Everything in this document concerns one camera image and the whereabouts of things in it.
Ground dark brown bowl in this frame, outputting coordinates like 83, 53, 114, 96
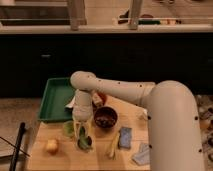
94, 106, 118, 128

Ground metal cup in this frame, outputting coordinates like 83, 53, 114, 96
77, 136, 92, 151

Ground green plastic cup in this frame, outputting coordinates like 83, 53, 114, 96
63, 120, 75, 137

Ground yellow round fruit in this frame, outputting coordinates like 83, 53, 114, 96
45, 139, 59, 154

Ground light blue cloth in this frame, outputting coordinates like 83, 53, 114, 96
132, 143, 150, 166

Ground red orange toy food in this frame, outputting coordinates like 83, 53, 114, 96
92, 92, 107, 107

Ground blue sponge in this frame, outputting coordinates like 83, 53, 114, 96
119, 127, 132, 149

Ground green plastic tray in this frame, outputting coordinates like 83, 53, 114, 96
38, 77, 75, 123

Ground black pole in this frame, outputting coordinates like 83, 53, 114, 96
9, 122, 25, 171

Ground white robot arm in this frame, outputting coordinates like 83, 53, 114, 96
70, 71, 205, 171

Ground white utensil in tray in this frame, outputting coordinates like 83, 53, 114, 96
65, 96, 75, 109

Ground white small cup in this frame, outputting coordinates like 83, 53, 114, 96
139, 109, 148, 121

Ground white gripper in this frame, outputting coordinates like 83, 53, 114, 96
72, 90, 93, 139

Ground yellow banana toy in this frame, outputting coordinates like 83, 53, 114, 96
106, 132, 120, 159

